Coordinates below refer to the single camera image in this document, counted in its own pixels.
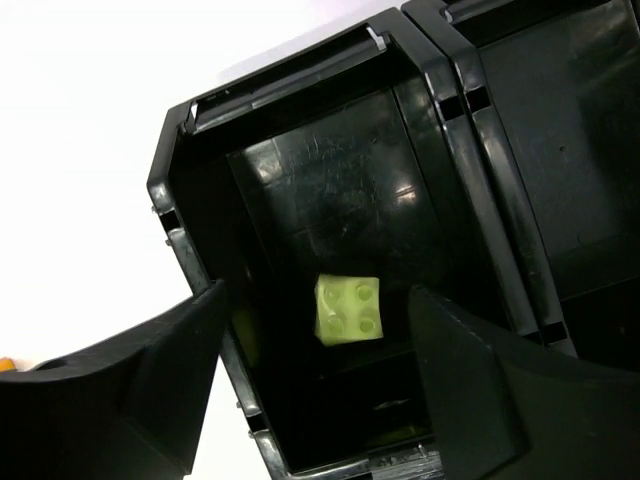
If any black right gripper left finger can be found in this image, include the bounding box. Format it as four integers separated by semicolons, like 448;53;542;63
1;281;228;479

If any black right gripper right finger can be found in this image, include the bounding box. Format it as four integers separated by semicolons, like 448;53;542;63
408;286;639;479

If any lime green square lego brick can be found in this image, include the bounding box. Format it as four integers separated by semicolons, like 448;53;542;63
314;274;384;346

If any black four-compartment sorting bin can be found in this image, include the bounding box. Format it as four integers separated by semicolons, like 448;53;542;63
147;1;639;479

